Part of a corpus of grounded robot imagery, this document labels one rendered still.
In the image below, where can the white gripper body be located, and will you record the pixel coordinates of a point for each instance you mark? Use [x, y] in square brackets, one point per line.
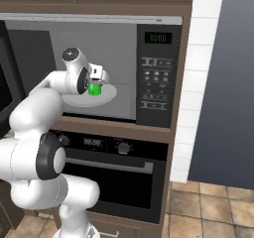
[103, 77]

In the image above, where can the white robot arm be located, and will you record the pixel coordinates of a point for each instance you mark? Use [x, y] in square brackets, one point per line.
[36, 116]

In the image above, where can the green cup of tea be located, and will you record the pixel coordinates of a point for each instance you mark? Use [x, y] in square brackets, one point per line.
[94, 90]

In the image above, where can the grey microwave turntable plate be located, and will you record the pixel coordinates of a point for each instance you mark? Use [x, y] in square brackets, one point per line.
[107, 95]

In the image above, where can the black and grey microwave oven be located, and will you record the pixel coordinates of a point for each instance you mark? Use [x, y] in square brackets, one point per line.
[158, 80]

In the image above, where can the black oven knob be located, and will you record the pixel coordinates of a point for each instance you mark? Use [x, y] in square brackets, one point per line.
[63, 140]
[124, 148]

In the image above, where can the brown cabinet housing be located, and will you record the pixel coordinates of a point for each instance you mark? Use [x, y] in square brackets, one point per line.
[180, 116]

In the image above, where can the black microwave door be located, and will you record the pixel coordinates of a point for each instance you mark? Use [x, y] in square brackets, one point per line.
[7, 93]

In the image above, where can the black built-in oven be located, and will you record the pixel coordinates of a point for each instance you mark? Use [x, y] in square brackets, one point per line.
[139, 185]

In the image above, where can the black oven door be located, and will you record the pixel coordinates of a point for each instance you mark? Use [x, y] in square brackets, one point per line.
[132, 195]

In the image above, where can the brown drawer front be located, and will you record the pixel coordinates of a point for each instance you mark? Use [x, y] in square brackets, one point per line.
[139, 229]

